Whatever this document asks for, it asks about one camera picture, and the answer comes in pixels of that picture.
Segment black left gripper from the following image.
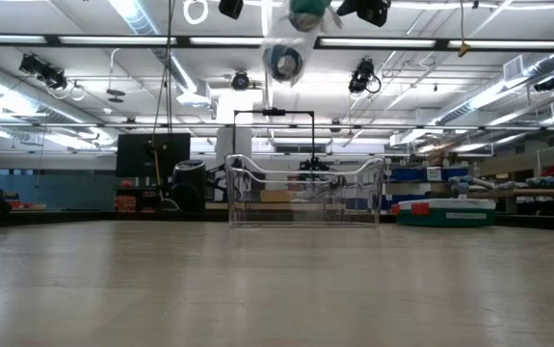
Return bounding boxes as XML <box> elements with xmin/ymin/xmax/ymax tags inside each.
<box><xmin>218</xmin><ymin>0</ymin><xmax>246</xmax><ymax>21</ymax></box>

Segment orange storage boxes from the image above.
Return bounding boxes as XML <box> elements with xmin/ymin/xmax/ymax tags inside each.
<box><xmin>114</xmin><ymin>180</ymin><xmax>138</xmax><ymax>213</ymax></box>

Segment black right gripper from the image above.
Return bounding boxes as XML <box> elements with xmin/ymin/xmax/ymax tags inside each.
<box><xmin>335</xmin><ymin>0</ymin><xmax>393</xmax><ymax>28</ymax></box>

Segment black aluminium frame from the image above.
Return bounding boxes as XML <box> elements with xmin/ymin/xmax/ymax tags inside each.
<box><xmin>0</xmin><ymin>210</ymin><xmax>554</xmax><ymax>233</ymax></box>

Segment black rounded chair back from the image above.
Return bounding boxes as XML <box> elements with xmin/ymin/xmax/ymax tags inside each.
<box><xmin>171</xmin><ymin>160</ymin><xmax>209</xmax><ymax>214</ymax></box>

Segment black hanging cable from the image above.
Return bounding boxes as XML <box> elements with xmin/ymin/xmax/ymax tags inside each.
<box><xmin>150</xmin><ymin>0</ymin><xmax>176</xmax><ymax>203</ymax></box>

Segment white cable loop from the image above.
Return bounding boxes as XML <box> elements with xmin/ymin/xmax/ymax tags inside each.
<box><xmin>182</xmin><ymin>0</ymin><xmax>209</xmax><ymax>26</ymax></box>

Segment clear plastic bag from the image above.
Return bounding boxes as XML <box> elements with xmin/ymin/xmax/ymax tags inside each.
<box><xmin>260</xmin><ymin>0</ymin><xmax>345</xmax><ymax>89</ymax></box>

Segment wooden workbench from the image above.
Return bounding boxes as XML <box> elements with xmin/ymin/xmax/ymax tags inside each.
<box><xmin>466</xmin><ymin>187</ymin><xmax>554</xmax><ymax>216</ymax></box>

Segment yellow hanging plug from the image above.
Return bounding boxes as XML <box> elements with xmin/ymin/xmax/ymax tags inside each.
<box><xmin>457</xmin><ymin>0</ymin><xmax>472</xmax><ymax>59</ymax></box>

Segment black monitor screen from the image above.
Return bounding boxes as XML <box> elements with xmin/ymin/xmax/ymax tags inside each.
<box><xmin>115</xmin><ymin>132</ymin><xmax>192</xmax><ymax>178</ymax></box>

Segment silver ventilation duct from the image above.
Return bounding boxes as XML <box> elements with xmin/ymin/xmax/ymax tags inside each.
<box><xmin>433</xmin><ymin>50</ymin><xmax>554</xmax><ymax>126</ymax></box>

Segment teal elastic bandage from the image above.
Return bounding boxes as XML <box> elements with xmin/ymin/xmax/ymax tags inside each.
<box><xmin>288</xmin><ymin>0</ymin><xmax>333</xmax><ymax>33</ymax></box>

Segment blue bandage roll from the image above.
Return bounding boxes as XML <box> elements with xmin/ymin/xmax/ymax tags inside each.
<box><xmin>262</xmin><ymin>44</ymin><xmax>304</xmax><ymax>84</ymax></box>

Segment white ceiling vent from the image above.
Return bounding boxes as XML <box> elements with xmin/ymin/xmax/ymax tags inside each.
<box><xmin>502</xmin><ymin>55</ymin><xmax>526</xmax><ymax>83</ymax></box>

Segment clear plastic bin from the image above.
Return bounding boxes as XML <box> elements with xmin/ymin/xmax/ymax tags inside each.
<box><xmin>224</xmin><ymin>152</ymin><xmax>386</xmax><ymax>229</ymax></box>

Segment overhead light bar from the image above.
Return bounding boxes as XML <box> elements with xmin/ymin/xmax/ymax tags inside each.
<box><xmin>0</xmin><ymin>33</ymin><xmax>554</xmax><ymax>53</ymax></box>

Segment black background station frame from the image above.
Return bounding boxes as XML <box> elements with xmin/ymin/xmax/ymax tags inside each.
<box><xmin>231</xmin><ymin>108</ymin><xmax>317</xmax><ymax>171</ymax></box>

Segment blue storage bins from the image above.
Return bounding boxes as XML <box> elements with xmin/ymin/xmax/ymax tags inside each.
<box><xmin>385</xmin><ymin>166</ymin><xmax>470</xmax><ymax>184</ymax></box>

